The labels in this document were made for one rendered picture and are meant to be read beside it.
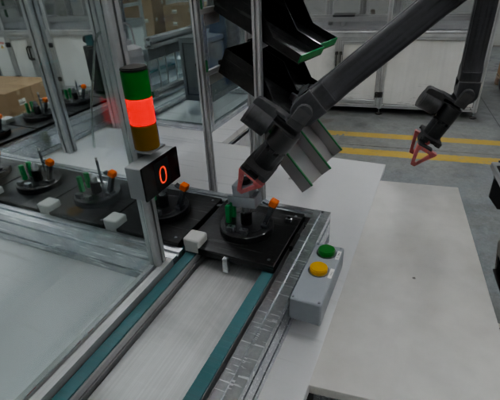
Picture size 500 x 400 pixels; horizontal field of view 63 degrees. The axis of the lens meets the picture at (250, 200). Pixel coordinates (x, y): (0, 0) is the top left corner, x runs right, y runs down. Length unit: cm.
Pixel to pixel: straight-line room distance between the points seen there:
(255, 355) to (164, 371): 18
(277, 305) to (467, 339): 41
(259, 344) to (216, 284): 24
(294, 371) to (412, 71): 433
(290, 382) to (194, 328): 22
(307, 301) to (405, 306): 27
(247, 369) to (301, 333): 22
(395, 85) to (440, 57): 51
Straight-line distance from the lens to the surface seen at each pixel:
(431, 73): 497
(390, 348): 95
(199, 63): 118
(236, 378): 76
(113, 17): 79
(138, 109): 79
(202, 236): 101
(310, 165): 127
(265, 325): 82
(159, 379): 83
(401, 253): 121
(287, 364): 89
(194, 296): 96
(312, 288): 90
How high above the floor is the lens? 157
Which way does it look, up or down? 30 degrees down
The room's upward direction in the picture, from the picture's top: 3 degrees counter-clockwise
